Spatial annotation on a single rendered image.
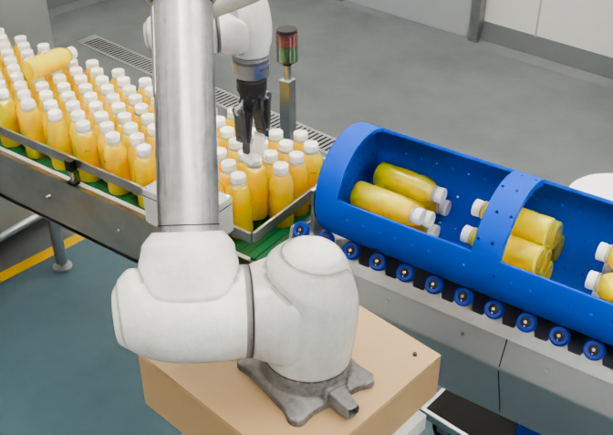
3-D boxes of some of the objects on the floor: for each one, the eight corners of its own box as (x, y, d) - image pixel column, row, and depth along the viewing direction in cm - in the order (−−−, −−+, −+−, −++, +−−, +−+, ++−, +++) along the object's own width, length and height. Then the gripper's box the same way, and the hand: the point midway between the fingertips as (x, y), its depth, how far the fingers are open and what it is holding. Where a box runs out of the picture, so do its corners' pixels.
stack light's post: (292, 353, 310) (288, 83, 250) (283, 348, 312) (278, 79, 252) (297, 346, 313) (296, 78, 252) (289, 342, 315) (285, 75, 254)
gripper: (242, 91, 193) (245, 179, 206) (284, 67, 205) (285, 151, 218) (217, 83, 197) (222, 170, 210) (260, 60, 208) (262, 143, 221)
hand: (254, 149), depth 212 cm, fingers closed on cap, 4 cm apart
